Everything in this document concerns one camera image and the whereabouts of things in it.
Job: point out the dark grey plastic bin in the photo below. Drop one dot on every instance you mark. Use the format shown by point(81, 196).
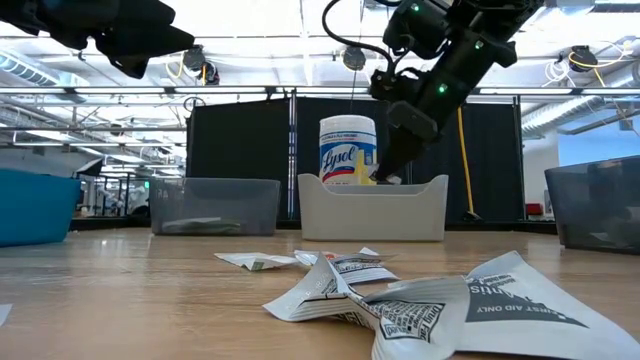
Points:
point(215, 200)
point(595, 200)

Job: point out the black angled monitor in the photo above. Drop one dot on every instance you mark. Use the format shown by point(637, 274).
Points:
point(90, 167)

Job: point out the black aluminium table frame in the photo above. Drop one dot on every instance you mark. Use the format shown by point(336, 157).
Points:
point(110, 223)

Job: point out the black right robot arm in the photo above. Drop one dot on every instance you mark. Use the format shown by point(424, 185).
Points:
point(465, 20)

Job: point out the green striped bandage wrapper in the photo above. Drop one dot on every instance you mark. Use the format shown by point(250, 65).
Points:
point(205, 226)

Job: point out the white drug facts packet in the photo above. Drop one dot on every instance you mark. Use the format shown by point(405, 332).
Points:
point(400, 320)

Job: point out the light grey plastic bin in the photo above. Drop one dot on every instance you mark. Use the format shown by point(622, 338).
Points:
point(375, 210)

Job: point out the white first aid packet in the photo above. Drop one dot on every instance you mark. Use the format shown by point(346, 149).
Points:
point(5, 315)
point(255, 260)
point(369, 251)

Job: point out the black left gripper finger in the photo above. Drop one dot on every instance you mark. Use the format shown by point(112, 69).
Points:
point(140, 47)

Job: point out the silver backdrop pole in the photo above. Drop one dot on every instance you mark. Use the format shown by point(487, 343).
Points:
point(409, 172)
point(291, 150)

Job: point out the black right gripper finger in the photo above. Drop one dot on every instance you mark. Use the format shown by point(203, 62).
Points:
point(400, 155)

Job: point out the background robot station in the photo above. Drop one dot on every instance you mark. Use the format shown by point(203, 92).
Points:
point(125, 200)

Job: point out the Lysol wipes canister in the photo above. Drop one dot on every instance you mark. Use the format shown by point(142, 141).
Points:
point(345, 150)

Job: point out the small hanging ceiling device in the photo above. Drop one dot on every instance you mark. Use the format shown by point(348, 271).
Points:
point(212, 74)

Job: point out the red floor object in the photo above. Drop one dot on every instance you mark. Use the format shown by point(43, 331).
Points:
point(533, 209)

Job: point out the white packet black triangle print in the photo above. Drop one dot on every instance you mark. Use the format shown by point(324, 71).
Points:
point(525, 305)
point(393, 179)

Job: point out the black curtain backdrop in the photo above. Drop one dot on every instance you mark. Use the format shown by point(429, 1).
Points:
point(240, 150)

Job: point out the teal plastic bin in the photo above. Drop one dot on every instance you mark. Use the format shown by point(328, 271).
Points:
point(37, 207)

